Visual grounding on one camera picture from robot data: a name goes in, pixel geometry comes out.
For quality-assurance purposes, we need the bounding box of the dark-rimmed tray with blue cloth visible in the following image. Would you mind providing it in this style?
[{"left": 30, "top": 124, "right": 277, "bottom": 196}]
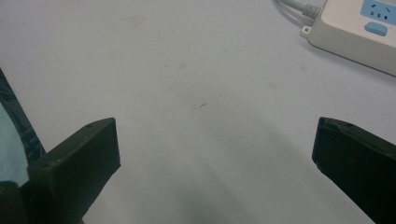
[{"left": 0, "top": 68, "right": 47, "bottom": 188}]

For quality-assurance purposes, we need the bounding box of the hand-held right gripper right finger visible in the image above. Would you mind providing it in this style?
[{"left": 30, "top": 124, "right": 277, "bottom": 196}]
[{"left": 311, "top": 117, "right": 396, "bottom": 224}]

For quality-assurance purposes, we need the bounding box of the white power strip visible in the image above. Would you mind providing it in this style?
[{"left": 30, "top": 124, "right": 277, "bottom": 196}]
[{"left": 300, "top": 0, "right": 396, "bottom": 77}]

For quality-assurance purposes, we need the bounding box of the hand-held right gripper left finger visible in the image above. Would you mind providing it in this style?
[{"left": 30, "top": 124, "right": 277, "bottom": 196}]
[{"left": 20, "top": 117, "right": 121, "bottom": 224}]

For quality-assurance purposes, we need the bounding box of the grey power strip cable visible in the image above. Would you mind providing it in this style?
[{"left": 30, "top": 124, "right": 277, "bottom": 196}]
[{"left": 275, "top": 0, "right": 322, "bottom": 19}]

